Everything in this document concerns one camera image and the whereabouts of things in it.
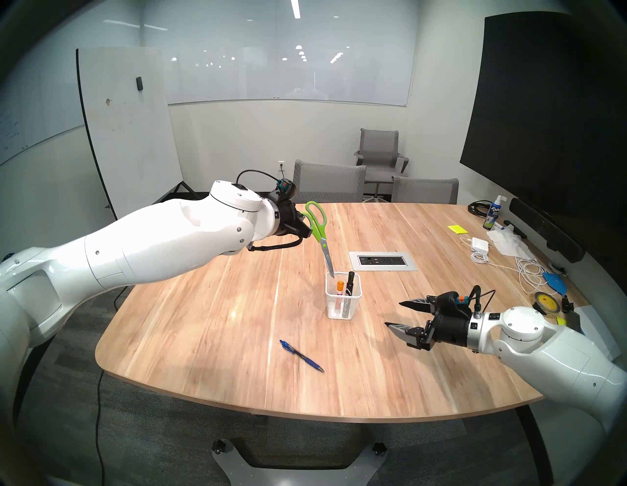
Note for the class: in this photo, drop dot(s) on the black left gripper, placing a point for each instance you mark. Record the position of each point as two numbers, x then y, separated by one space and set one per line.
289 218

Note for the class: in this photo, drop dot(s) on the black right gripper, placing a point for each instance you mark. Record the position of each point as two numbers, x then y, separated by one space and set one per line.
453 327

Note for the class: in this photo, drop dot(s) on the orange white dry-erase marker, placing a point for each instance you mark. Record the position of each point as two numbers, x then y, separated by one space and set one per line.
340 285

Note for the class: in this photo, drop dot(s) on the black permanent marker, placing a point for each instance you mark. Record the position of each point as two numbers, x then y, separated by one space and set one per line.
350 279

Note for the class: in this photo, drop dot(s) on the white mesh pen holder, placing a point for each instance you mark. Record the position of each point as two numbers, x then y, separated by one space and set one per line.
343 313

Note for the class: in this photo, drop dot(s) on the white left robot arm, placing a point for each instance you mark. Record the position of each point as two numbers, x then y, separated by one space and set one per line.
147 245

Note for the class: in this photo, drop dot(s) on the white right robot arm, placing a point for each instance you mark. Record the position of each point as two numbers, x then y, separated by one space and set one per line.
553 362

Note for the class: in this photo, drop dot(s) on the blue ballpoint pen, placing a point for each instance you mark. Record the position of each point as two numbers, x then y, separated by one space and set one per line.
311 363

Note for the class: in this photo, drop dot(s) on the grey mesh-back chair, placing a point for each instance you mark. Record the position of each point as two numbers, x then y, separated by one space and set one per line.
328 183
426 192

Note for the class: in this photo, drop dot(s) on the grey table power outlet panel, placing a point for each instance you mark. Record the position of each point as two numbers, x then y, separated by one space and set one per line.
392 262

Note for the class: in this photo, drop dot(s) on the yellow sticky note pad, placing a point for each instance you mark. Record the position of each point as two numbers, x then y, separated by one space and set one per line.
457 229

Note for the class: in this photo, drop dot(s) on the grey armrest swivel chair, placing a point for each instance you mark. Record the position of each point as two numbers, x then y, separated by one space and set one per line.
379 147

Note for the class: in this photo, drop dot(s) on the white crumpled plastic bag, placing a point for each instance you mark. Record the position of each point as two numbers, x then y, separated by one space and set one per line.
509 242

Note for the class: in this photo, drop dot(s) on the yellow black tape roll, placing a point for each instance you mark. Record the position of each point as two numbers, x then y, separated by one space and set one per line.
538 301

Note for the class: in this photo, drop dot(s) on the whiteboard cleaner spray bottle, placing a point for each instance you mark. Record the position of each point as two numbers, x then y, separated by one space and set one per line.
491 215

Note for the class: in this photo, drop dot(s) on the blue flat plastic object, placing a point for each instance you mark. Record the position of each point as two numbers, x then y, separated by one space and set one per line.
554 282

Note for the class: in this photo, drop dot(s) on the yellow grey block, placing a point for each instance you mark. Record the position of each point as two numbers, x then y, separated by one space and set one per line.
572 321

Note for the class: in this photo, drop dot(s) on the black video sound bar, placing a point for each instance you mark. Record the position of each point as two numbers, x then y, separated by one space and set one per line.
543 228

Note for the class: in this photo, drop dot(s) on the white paper box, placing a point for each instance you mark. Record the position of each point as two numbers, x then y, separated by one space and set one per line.
600 328

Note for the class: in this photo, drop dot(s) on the rolling whiteboard on stand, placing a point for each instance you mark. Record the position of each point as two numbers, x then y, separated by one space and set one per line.
127 137

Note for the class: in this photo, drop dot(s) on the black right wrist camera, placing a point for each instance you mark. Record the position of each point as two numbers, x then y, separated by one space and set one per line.
450 301

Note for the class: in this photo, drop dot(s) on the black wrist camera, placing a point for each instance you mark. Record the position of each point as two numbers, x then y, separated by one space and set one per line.
450 301
288 190

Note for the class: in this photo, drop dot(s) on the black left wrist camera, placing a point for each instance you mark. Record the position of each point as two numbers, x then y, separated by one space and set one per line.
288 190

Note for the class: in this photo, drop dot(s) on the wall mounted glass whiteboard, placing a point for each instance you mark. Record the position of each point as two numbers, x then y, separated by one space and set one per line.
294 73

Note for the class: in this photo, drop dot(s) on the large black wall screen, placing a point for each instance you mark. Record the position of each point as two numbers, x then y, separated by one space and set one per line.
539 122

